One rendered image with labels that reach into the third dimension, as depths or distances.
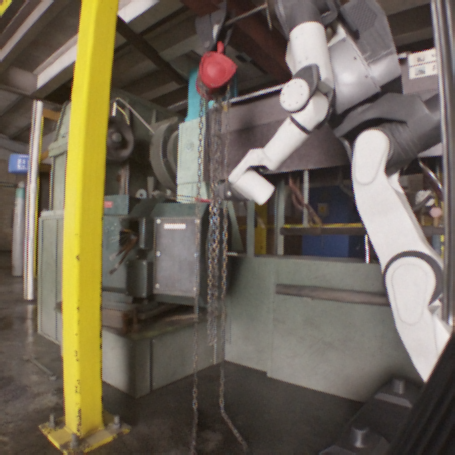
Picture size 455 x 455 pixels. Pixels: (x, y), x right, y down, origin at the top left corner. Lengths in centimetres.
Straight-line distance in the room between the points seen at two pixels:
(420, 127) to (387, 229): 26
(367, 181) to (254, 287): 101
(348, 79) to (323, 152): 67
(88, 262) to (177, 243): 40
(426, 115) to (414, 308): 46
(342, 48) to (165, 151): 148
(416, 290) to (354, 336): 70
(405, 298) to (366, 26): 73
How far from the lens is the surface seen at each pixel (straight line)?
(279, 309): 160
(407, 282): 83
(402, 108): 93
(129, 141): 216
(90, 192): 111
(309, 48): 87
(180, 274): 133
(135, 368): 145
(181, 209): 137
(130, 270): 138
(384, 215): 89
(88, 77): 120
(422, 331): 86
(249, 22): 185
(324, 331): 152
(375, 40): 103
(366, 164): 88
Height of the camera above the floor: 68
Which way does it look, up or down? 1 degrees up
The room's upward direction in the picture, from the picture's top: 1 degrees clockwise
